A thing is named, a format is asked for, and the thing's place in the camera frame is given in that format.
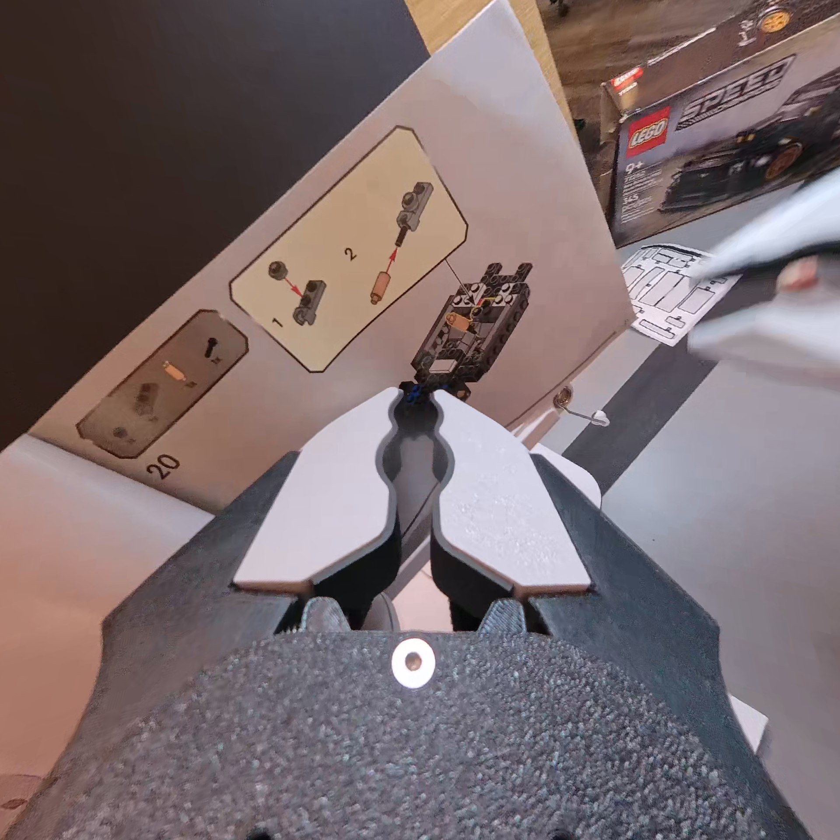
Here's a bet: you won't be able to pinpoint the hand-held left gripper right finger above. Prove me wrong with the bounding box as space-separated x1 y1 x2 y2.
428 389 594 602

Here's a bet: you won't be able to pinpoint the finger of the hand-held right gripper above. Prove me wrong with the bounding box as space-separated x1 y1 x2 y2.
686 267 840 388
689 171 840 283

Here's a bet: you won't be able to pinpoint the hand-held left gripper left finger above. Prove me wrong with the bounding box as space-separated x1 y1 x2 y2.
233 388 408 594

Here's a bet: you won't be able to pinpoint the lego instruction booklet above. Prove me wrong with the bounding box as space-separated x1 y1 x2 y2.
0 0 637 788

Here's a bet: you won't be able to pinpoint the lego set box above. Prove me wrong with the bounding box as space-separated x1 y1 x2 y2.
602 0 840 250

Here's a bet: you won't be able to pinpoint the white paper sheets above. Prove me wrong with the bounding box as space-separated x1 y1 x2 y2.
620 241 736 345

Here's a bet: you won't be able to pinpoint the tan panel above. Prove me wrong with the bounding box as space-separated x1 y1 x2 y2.
405 0 574 126

